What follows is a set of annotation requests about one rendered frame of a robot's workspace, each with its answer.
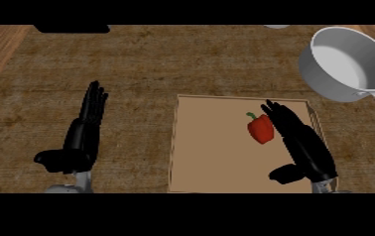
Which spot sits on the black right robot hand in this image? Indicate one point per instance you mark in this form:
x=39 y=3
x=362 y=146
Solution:
x=303 y=141

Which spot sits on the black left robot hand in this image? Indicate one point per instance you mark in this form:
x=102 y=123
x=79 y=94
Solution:
x=83 y=137

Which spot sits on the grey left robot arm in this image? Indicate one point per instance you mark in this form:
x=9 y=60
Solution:
x=79 y=183

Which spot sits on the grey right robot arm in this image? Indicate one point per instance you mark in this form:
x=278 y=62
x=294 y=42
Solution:
x=325 y=186

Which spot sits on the red bell pepper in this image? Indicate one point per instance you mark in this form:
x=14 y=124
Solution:
x=260 y=128

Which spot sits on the tan wooden tray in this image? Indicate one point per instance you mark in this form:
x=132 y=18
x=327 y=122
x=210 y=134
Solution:
x=220 y=147

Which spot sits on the grey metal pot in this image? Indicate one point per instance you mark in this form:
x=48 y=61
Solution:
x=337 y=64

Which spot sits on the black flat appliance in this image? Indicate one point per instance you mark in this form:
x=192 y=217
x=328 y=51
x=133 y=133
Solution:
x=73 y=28

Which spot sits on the pale grey round object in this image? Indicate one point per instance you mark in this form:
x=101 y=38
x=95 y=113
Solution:
x=276 y=26

